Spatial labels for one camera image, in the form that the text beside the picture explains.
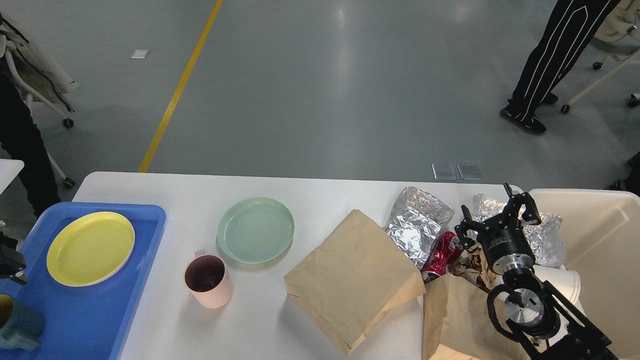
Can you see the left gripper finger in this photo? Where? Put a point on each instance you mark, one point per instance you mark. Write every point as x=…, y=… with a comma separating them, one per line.
x=12, y=262

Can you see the floor plate right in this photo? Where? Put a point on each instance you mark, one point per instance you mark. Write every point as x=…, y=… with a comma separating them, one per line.
x=469, y=171

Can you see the crumpled brown paper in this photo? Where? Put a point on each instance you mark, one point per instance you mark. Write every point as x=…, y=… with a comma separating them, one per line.
x=474, y=267

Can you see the large brown paper bag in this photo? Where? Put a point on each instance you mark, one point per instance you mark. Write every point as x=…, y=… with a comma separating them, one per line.
x=350, y=281

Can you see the person leg far right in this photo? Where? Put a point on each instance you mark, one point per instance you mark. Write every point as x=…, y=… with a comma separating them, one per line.
x=631, y=183

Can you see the pink ribbed mug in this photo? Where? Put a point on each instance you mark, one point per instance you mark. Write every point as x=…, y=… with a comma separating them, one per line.
x=207, y=278

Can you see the person in black left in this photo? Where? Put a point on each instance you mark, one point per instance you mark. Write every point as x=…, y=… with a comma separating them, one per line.
x=21, y=139

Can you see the yellow plate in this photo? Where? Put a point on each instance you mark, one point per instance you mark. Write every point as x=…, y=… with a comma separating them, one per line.
x=91, y=249

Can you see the crumpled foil left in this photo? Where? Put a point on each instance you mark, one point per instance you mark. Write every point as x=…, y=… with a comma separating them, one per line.
x=416, y=220

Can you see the light green plate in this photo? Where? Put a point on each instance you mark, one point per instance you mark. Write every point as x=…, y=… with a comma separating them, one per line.
x=256, y=230

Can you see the white paper cup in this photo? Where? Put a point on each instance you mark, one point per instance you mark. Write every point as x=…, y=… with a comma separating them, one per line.
x=566, y=281

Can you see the blue plastic tray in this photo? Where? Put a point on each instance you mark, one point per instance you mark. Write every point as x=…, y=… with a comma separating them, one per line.
x=90, y=322

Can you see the brown paper bag lower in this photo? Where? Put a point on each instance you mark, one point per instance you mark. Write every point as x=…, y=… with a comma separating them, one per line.
x=456, y=324

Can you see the person in striped trousers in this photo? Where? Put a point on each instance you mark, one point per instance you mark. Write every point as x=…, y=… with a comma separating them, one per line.
x=570, y=28

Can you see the floor plate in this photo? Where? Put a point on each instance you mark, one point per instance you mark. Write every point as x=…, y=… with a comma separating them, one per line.
x=469, y=171
x=444, y=171

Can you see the crumpled foil right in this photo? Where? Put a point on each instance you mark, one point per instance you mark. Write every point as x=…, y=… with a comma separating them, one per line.
x=544, y=239

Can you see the chair with beige jacket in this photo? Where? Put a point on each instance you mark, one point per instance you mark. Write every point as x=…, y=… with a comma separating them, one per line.
x=35, y=72

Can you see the dark teal mug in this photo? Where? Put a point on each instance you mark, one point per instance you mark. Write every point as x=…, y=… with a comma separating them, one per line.
x=20, y=325

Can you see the crumpled foil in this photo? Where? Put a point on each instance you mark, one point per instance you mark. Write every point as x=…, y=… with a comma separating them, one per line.
x=544, y=239
x=416, y=220

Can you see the floor plate left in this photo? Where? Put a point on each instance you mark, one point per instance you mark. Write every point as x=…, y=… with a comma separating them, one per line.
x=444, y=171

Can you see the beige plastic bin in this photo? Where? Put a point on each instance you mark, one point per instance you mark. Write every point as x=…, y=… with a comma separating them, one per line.
x=601, y=232

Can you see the white side table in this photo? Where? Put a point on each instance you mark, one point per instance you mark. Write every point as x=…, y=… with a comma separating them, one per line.
x=9, y=170

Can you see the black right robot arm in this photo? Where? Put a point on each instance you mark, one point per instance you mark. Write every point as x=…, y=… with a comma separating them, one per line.
x=524, y=309

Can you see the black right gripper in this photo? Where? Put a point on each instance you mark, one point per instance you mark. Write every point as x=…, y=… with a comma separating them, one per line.
x=505, y=248

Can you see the crushed red can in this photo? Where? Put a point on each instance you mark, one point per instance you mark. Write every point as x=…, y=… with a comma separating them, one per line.
x=447, y=250

